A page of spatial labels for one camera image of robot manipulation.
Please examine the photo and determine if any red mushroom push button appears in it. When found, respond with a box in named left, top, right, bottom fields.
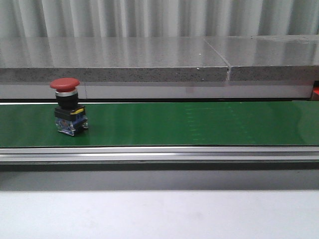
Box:
left=50, top=78, right=88, bottom=136

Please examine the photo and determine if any grey speckled stone slab right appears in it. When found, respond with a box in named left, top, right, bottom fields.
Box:
left=205, top=35, right=319, bottom=83

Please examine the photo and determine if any grey speckled stone slab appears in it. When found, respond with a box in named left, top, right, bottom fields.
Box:
left=0, top=37, right=228, bottom=83
left=205, top=35, right=319, bottom=83

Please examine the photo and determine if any green conveyor belt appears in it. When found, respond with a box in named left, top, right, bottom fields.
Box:
left=0, top=101, right=319, bottom=148

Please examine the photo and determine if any grey speckled stone slab left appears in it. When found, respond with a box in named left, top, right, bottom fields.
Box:
left=0, top=37, right=228, bottom=83

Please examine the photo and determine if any white cabinet panel under slab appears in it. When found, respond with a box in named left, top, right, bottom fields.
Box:
left=0, top=81, right=314, bottom=100

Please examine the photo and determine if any white pleated curtain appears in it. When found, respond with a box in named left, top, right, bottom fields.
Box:
left=0, top=0, right=319, bottom=37

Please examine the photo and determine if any aluminium conveyor frame rail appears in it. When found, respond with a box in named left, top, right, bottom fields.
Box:
left=0, top=146, right=319, bottom=171

